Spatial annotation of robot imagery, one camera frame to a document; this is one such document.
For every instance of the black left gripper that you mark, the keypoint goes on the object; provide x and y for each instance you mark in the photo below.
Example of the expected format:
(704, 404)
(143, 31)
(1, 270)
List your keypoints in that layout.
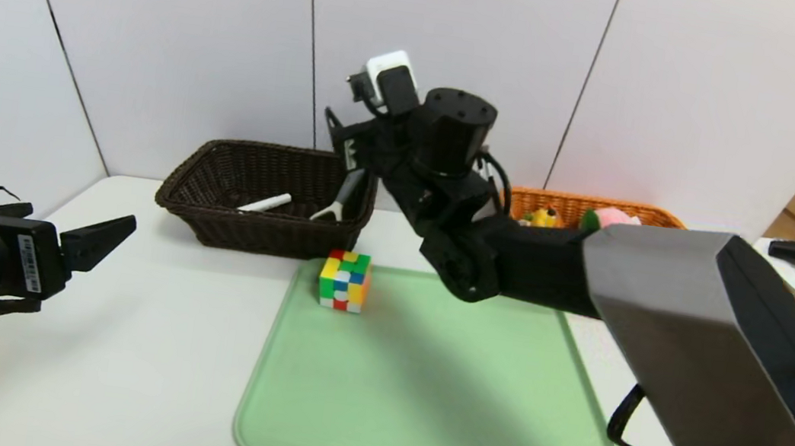
(33, 262)

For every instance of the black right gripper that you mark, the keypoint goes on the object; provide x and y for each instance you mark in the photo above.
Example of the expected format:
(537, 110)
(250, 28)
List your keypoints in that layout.
(350, 152)

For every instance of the white marker pen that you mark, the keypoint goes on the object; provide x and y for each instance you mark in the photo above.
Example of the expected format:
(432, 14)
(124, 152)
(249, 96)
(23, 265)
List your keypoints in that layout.
(266, 203)

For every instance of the multicolour puzzle cube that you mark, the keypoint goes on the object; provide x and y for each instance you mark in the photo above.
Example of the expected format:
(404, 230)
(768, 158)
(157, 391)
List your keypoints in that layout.
(344, 281)

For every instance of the toy cake slice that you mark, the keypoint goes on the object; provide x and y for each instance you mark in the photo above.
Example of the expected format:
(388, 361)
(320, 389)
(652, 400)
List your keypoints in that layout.
(544, 217)

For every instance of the pink plush peach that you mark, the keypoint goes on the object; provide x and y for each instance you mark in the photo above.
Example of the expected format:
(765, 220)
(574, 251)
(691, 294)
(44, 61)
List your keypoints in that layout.
(609, 219)

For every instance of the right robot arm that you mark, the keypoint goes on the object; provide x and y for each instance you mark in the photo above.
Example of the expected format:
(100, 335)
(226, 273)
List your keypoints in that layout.
(660, 327)

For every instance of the dark brown wicker basket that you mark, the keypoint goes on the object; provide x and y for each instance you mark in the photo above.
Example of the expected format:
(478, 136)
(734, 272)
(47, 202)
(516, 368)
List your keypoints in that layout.
(273, 237)

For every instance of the orange wicker basket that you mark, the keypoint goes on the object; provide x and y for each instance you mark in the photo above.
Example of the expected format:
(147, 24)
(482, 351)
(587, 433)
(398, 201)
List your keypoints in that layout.
(568, 207)

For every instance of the light green plastic tray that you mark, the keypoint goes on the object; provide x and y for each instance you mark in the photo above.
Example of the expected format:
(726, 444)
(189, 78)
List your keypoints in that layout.
(419, 410)

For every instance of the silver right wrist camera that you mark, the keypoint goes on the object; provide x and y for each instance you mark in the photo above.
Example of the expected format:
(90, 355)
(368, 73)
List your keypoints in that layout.
(390, 78)

